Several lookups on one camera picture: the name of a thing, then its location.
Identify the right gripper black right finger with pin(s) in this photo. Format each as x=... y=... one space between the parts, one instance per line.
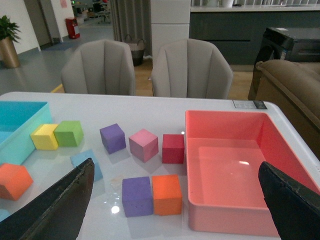
x=294 y=208

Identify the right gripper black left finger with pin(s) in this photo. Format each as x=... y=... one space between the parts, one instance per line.
x=58 y=212

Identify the light blue foam block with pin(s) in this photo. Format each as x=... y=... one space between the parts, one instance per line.
x=4 y=214
x=77 y=159

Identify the left orange foam block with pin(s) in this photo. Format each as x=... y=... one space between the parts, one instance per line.
x=14 y=181

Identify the orange foam block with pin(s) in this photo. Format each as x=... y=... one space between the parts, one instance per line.
x=14 y=181
x=167 y=195

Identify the yellow foam block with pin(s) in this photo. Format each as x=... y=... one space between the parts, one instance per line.
x=43 y=137

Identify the green foam block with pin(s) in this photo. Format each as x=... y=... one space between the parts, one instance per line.
x=69 y=133

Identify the front purple foam block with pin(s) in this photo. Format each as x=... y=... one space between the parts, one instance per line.
x=137 y=199

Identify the purple foam block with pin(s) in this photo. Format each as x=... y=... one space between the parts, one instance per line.
x=137 y=199
x=113 y=138

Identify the pink plastic bin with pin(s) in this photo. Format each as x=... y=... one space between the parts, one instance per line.
x=224 y=151

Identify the back purple foam block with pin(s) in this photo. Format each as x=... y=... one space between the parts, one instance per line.
x=113 y=138

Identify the teal plastic bin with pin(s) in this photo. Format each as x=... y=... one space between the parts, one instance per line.
x=18 y=119

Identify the pink foam block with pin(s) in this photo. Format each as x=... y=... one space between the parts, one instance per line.
x=144 y=145

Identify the right orange foam block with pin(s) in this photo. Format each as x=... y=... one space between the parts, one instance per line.
x=167 y=195

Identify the table label sticker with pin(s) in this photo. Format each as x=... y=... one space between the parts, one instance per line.
x=249 y=104

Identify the brown cushion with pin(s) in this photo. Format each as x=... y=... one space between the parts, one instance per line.
x=295 y=88

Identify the back dark red foam block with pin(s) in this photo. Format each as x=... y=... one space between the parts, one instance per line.
x=173 y=149

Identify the left grey chair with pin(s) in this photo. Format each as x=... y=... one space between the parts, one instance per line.
x=100 y=67

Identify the grey chair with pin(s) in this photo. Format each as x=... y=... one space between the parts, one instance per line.
x=191 y=68
x=100 y=67

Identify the gold planter pot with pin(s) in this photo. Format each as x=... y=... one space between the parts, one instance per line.
x=9 y=54

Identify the black appliance box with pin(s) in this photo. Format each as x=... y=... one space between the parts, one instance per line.
x=291 y=44

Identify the right grey chair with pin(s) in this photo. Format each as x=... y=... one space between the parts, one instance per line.
x=191 y=68

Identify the woven basket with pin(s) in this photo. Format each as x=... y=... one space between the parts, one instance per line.
x=137 y=48

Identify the dark grey counter cabinet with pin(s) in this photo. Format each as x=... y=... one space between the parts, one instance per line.
x=237 y=32

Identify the green potted plant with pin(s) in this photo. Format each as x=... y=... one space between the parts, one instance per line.
x=9 y=29

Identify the grey curtain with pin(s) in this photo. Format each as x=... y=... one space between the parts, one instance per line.
x=132 y=17

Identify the white pillar cabinet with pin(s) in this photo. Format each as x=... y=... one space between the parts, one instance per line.
x=170 y=22

